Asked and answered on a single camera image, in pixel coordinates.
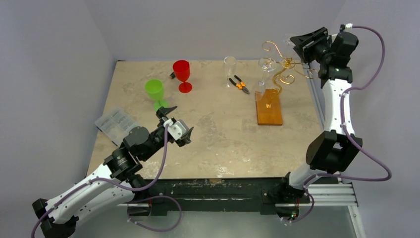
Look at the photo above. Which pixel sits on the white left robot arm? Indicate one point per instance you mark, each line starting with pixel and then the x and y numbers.
pixel 113 182

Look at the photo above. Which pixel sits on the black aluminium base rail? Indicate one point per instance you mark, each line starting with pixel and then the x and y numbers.
pixel 267 196

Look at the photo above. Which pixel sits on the green plastic goblet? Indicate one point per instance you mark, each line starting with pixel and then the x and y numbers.
pixel 155 90

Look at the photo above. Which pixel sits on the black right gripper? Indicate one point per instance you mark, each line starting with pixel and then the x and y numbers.
pixel 313 42

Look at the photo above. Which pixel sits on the gold wire glass rack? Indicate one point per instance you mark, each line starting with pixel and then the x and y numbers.
pixel 287 74

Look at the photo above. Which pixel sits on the red plastic goblet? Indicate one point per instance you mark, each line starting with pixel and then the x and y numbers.
pixel 181 69

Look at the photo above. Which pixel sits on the orange black pliers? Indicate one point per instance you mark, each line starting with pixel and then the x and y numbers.
pixel 239 84

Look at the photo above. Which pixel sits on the clear plastic screw box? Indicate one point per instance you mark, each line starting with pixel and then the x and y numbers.
pixel 116 124

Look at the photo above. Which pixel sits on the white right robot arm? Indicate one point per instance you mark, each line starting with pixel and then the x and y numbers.
pixel 337 146

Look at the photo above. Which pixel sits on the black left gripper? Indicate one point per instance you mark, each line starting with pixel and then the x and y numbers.
pixel 161 113

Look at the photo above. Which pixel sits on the clear round wine glass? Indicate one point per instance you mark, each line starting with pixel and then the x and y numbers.
pixel 289 45

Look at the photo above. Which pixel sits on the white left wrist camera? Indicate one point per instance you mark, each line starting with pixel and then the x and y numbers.
pixel 176 128

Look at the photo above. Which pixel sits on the clear champagne flute with label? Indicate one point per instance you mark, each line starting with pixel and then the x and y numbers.
pixel 267 65

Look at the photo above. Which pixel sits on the clear tall flute glass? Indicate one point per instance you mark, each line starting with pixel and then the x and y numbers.
pixel 229 64

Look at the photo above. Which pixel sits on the wooden rack base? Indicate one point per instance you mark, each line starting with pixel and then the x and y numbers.
pixel 268 108

